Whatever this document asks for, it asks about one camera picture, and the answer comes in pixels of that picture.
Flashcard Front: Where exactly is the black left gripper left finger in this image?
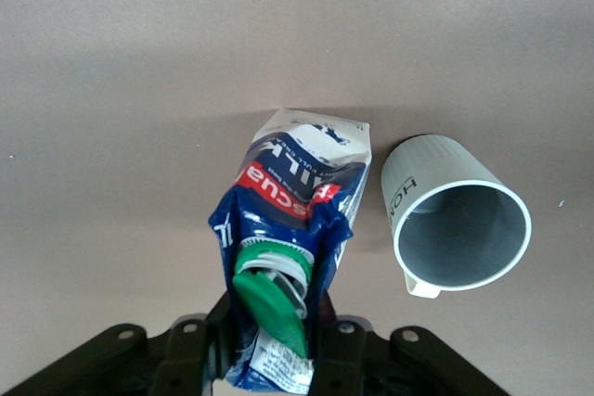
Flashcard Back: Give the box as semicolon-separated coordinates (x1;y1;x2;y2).
151;292;234;396

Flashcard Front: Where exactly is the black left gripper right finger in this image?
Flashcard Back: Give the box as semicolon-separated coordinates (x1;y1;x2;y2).
314;316;374;396

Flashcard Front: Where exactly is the grey mug with lettering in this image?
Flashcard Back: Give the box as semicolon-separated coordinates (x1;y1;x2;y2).
380;134;534;300

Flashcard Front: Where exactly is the blue white milk carton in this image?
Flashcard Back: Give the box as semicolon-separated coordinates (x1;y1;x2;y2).
207;107;373;395

